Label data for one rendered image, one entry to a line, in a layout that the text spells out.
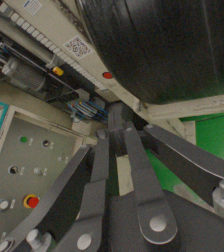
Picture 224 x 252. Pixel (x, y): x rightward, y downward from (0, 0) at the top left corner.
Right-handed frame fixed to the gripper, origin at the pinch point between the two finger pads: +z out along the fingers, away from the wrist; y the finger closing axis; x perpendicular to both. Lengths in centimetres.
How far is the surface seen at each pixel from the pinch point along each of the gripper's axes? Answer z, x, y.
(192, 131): 108, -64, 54
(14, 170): 32, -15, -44
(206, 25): 6.7, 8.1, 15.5
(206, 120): 109, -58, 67
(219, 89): 14.9, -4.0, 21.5
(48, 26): 34.7, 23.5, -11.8
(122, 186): 70, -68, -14
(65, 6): 30.8, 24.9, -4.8
